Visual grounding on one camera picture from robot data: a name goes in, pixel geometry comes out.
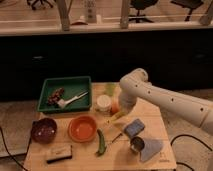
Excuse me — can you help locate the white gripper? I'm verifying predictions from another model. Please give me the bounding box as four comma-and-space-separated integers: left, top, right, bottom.
118, 93, 137, 115

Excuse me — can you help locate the yellow banana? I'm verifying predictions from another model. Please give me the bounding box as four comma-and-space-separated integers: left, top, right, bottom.
106, 111, 125, 124

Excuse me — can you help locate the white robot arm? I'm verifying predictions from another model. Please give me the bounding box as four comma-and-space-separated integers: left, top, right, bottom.
119, 68, 213, 136

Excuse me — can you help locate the red bowl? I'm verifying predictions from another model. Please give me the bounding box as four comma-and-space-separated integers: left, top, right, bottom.
68, 115, 97, 143

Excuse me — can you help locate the dark purple bowl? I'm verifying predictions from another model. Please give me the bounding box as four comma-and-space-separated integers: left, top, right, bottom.
31, 118, 57, 144

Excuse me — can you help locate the orange fruit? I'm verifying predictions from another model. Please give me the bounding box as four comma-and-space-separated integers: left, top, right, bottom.
111, 101, 119, 115

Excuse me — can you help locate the green leafy vegetable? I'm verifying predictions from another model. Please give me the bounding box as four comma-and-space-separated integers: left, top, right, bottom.
104, 83, 116, 96

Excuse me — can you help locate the white round container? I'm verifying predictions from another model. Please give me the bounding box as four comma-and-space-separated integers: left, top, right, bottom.
97, 95, 111, 112

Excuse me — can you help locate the blue sponge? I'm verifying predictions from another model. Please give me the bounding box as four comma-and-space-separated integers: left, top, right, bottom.
124, 119, 145, 138

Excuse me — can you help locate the metal spoon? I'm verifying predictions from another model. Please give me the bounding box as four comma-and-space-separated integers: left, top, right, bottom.
106, 133, 123, 146

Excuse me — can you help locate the metal cup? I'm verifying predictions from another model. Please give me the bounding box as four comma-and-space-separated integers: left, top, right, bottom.
130, 136, 145, 153

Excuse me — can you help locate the green cucumber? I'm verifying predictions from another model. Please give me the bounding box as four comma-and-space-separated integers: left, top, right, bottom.
96, 129, 106, 156

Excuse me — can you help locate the grey cloth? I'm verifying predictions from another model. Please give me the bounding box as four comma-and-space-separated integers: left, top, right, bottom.
140, 139, 163, 162

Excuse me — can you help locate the green plastic tray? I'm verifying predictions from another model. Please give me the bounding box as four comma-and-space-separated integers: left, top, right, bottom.
37, 76, 92, 114

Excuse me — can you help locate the white brush in tray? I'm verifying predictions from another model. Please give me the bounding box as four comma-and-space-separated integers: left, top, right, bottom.
57, 92, 87, 108

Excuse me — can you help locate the brown grapes bunch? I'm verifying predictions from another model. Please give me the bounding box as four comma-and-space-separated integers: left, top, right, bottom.
47, 88, 64, 105

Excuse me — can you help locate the wooden block eraser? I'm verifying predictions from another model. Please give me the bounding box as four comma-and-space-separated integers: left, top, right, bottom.
45, 145, 72, 164

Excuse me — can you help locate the black office chair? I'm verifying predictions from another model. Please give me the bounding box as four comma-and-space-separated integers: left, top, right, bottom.
129, 0, 158, 23

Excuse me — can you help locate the black cable right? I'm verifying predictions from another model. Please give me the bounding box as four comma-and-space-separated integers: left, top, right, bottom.
170, 133, 213, 170

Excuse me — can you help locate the black cable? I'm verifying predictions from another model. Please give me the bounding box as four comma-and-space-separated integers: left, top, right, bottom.
0, 125, 31, 171
170, 133, 213, 170

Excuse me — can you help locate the black cable left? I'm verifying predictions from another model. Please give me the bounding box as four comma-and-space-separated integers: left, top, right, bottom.
0, 125, 31, 171

